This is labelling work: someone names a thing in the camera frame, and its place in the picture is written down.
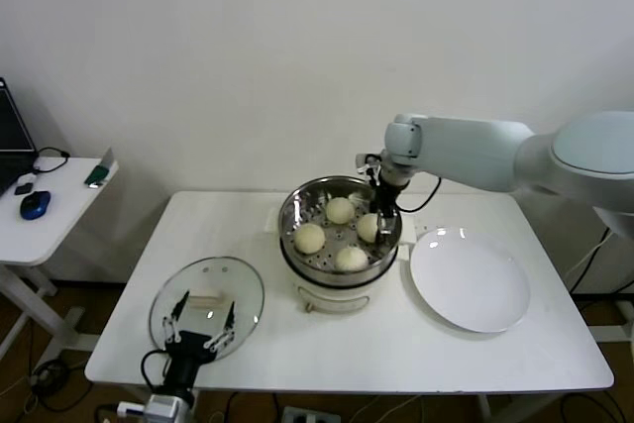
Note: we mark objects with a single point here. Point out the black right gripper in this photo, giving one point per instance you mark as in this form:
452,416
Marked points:
385,200

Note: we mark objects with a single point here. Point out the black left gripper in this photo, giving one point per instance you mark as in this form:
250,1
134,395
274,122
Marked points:
190,348

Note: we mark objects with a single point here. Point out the white steamed baozi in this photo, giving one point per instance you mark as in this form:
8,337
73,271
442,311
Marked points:
367,227
351,258
340,210
309,239

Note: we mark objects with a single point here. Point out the round glass pot lid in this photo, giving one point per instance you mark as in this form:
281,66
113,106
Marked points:
243,289

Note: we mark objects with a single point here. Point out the pale right robot arm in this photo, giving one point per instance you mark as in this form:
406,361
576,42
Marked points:
470,150

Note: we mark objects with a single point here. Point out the perforated steel steamer basket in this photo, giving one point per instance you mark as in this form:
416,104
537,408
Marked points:
342,279

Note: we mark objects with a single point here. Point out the white table leg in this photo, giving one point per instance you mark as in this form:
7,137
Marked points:
487,410
194,408

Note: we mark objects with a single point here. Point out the white round plate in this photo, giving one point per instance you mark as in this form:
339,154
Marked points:
465,279

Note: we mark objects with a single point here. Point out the grey floor power strip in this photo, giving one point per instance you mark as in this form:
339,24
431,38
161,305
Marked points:
309,415

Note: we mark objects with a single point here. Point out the white side table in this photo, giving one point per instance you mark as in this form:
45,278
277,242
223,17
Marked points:
64,210

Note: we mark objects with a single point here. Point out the blue computer mouse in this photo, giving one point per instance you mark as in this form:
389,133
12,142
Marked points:
35,205

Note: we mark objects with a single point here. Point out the small black desk gadget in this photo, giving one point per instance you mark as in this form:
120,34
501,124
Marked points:
24,190

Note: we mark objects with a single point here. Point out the small white adapter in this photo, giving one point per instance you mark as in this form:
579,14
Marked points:
29,179

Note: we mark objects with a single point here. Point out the white desk foot bar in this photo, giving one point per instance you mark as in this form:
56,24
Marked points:
611,334

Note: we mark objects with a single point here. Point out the black laptop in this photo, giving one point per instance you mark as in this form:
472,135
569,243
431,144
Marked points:
12,136

